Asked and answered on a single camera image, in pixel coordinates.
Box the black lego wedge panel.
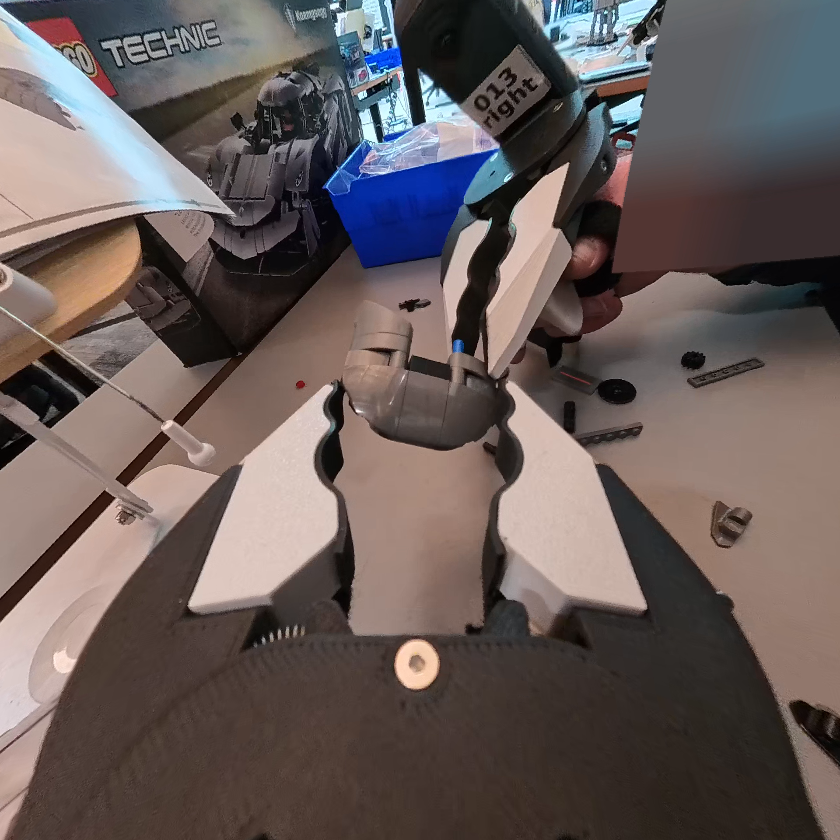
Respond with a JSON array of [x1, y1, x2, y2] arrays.
[[789, 700, 840, 753]]

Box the dark tile with orange stripe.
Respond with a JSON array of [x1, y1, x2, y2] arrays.
[[550, 364, 601, 395]]

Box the grey triangular lego piece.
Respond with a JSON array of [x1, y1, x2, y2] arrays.
[[710, 500, 753, 547]]

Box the long grey lego plate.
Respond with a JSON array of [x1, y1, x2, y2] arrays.
[[577, 422, 644, 447]]

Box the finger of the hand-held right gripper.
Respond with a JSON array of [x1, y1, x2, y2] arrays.
[[482, 162, 576, 380], [440, 220, 511, 349]]

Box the clear plastic bags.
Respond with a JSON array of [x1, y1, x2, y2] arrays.
[[360, 121, 500, 177]]

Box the page holder wire white tip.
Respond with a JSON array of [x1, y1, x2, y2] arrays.
[[0, 305, 217, 467]]

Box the blue plastic bin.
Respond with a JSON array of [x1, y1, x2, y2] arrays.
[[325, 121, 503, 270]]

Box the lego set box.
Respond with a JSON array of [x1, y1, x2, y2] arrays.
[[7, 0, 365, 368]]

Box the grey walker model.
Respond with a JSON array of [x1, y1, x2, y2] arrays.
[[587, 0, 621, 43]]

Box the grey lego beam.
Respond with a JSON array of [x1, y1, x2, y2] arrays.
[[688, 357, 765, 388]]

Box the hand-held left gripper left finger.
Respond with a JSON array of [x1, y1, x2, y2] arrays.
[[188, 381, 358, 621]]

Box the grey lego assembly blue pins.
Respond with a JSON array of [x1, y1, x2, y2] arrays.
[[341, 301, 503, 450]]

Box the background workbench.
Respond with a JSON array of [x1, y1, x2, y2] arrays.
[[348, 62, 427, 142]]

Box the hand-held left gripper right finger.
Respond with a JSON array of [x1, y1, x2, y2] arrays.
[[484, 382, 648, 636]]

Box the white instruction booklet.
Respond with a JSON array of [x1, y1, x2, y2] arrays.
[[0, 13, 236, 257]]

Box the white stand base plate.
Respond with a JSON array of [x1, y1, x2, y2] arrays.
[[0, 462, 227, 756]]

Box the wooden book stand board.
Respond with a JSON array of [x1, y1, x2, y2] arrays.
[[0, 217, 144, 382]]

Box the person's right hand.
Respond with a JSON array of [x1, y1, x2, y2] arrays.
[[566, 231, 626, 337]]

